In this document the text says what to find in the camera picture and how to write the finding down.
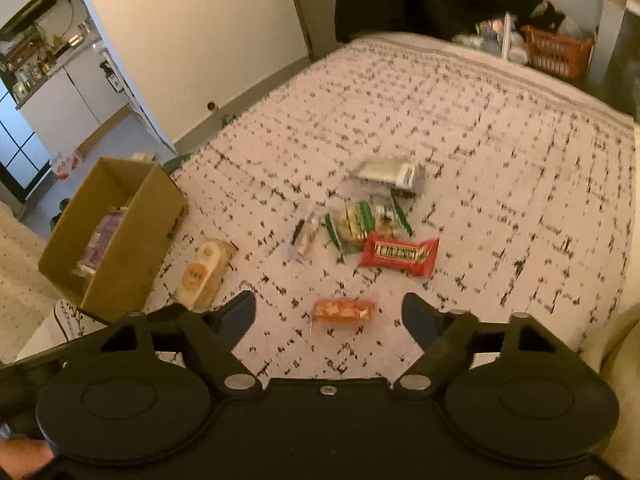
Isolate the orange plastic basket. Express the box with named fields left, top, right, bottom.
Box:
left=519, top=25, right=596, bottom=80

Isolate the dotted beige tablecloth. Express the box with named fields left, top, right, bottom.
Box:
left=0, top=201, right=68, bottom=363

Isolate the silver snack packet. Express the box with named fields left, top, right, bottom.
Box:
left=349, top=155, right=426, bottom=199

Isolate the red white plastic bag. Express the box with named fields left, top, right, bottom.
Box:
left=49, top=149, right=84, bottom=179

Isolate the brown cardboard box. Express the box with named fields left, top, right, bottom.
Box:
left=39, top=156, right=190, bottom=324

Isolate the group of kitchen bottles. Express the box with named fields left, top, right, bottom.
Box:
left=0, top=45, right=53, bottom=98

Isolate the small clear snack packet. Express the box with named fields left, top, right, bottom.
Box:
left=289, top=207, right=321, bottom=264

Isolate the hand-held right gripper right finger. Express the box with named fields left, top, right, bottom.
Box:
left=392, top=291, right=581, bottom=401

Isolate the green cartoon floor mat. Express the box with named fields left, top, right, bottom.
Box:
left=164, top=152, right=195, bottom=175

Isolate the checked bed cover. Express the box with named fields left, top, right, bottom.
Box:
left=52, top=32, right=638, bottom=381

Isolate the purple white snack packet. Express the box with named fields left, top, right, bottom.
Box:
left=74, top=207, right=129, bottom=277

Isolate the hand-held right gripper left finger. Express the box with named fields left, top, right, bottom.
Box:
left=97, top=290, right=263, bottom=401

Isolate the red snack packet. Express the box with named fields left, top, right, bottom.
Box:
left=357, top=232, right=441, bottom=279

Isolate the green cookie packet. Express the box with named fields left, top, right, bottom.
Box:
left=323, top=200, right=416, bottom=262

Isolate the beige cracker packet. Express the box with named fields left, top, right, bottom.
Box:
left=176, top=238, right=239, bottom=311

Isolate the white desk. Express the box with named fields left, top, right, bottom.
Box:
left=586, top=0, right=640, bottom=123

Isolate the person's left hand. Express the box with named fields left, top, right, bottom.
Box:
left=0, top=436, right=54, bottom=480

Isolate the olive blanket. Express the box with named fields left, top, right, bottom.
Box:
left=577, top=297, right=640, bottom=480

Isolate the orange snack packet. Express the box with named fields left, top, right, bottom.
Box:
left=310, top=297, right=380, bottom=325

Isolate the black framed glass door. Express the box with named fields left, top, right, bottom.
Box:
left=0, top=77, right=53, bottom=205

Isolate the white kitchen cabinet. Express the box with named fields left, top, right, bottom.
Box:
left=14, top=49, right=132, bottom=157

